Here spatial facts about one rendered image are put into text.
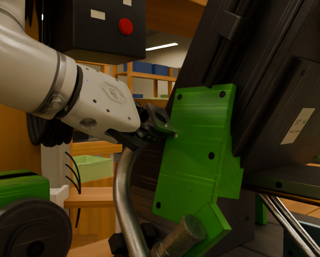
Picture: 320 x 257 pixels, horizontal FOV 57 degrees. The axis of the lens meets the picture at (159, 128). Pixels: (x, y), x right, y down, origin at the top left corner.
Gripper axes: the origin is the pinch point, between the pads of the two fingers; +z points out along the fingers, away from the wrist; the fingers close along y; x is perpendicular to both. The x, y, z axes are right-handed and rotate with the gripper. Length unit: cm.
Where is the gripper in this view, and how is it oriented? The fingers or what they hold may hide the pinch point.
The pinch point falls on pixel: (148, 125)
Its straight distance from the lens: 48.7
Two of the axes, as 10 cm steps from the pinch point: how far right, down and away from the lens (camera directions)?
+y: -2.9, -7.2, 6.3
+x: -6.6, 6.3, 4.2
